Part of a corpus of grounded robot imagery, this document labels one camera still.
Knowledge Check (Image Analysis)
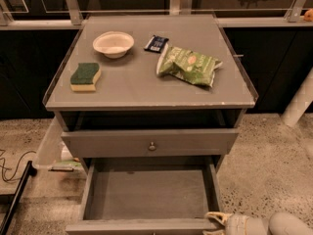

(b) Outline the orange fruit on ledge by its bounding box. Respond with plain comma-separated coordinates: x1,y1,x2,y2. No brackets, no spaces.
304,9,313,22

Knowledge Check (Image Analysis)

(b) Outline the green chip bag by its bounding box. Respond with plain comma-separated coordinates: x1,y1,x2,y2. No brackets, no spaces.
156,44,223,87

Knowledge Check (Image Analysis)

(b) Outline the black metal frame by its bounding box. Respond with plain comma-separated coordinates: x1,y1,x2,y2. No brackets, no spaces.
0,161,37,235

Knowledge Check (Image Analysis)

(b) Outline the metal railing bracket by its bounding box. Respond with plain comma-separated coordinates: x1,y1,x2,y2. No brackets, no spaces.
284,0,306,23
169,0,193,16
66,0,83,25

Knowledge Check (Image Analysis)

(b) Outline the metal railing bracket right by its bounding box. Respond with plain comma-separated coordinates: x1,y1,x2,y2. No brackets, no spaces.
284,0,306,23

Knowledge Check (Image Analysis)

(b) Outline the grey drawer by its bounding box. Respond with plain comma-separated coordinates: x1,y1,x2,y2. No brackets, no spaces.
62,128,239,158
66,157,222,235

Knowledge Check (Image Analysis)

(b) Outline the black floor cable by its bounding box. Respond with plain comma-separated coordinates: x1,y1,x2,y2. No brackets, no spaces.
0,148,37,183

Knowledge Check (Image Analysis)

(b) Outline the white pipe leg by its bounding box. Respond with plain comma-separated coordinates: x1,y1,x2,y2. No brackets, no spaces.
282,68,313,127

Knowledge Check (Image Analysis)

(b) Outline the metal railing bracket left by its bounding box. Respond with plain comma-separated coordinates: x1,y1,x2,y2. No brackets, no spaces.
66,0,83,25

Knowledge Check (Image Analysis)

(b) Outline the white paper bowl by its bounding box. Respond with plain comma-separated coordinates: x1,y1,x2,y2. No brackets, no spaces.
93,31,134,59

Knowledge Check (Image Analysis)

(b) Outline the grey drawer cabinet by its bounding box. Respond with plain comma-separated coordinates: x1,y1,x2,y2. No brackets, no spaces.
42,13,259,174

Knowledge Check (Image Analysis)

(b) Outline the metal railing bracket centre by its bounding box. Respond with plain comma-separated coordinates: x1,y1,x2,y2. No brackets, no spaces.
169,0,193,16

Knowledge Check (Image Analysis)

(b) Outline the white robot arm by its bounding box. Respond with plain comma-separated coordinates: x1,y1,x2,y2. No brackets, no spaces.
202,211,313,235

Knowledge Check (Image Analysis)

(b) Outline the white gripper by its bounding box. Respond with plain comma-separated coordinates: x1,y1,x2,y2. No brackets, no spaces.
202,211,270,235

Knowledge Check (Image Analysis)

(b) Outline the grey top drawer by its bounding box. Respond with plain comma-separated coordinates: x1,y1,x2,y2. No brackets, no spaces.
62,128,239,158

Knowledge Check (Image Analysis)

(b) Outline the dark blue snack packet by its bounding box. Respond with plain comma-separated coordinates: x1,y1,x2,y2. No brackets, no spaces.
144,35,168,53

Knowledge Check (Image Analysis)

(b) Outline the green yellow sponge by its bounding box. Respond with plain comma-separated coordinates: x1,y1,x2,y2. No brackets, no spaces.
70,63,101,92

